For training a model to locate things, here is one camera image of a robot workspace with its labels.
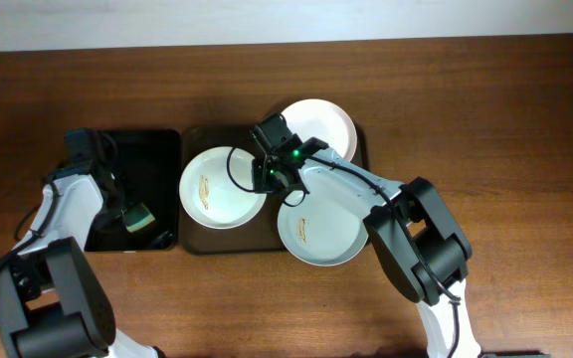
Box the green yellow sponge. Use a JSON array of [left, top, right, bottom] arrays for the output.
[[122, 203, 155, 233]]

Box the white plate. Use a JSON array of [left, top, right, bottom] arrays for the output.
[[179, 146, 267, 230], [282, 98, 357, 160]]

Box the pale blue plate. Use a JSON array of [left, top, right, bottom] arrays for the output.
[[277, 190, 368, 267]]

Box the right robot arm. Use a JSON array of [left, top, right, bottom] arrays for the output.
[[253, 136, 481, 357]]

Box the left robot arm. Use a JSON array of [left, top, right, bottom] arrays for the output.
[[0, 128, 165, 358]]

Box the black rectangular tray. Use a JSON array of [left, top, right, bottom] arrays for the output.
[[85, 129, 181, 252]]

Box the brown plastic serving tray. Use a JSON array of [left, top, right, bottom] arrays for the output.
[[178, 121, 378, 257]]

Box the white plate top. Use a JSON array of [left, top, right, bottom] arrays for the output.
[[282, 98, 357, 160]]

